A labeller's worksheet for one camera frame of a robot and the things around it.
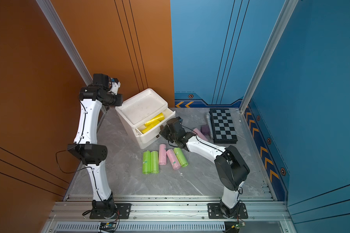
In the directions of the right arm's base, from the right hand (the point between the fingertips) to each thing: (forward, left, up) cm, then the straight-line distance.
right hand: (159, 130), depth 86 cm
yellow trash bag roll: (0, +5, +4) cm, 6 cm away
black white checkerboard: (+12, -43, -13) cm, 46 cm away
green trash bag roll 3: (-10, -13, -14) cm, 22 cm away
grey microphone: (+25, -34, -14) cm, 44 cm away
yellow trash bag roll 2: (+2, +6, +3) cm, 7 cm away
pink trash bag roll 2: (-12, -8, -14) cm, 20 cm away
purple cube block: (+11, -30, -14) cm, 35 cm away
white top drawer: (-3, +2, +3) cm, 5 cm away
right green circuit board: (-45, -40, -18) cm, 63 cm away
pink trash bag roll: (-11, -1, -14) cm, 18 cm away
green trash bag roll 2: (-14, +3, -14) cm, 20 cm away
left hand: (+13, +22, +14) cm, 29 cm away
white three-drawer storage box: (+6, +9, +7) cm, 13 cm away
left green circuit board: (-45, +23, -19) cm, 54 cm away
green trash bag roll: (-14, +8, -14) cm, 21 cm away
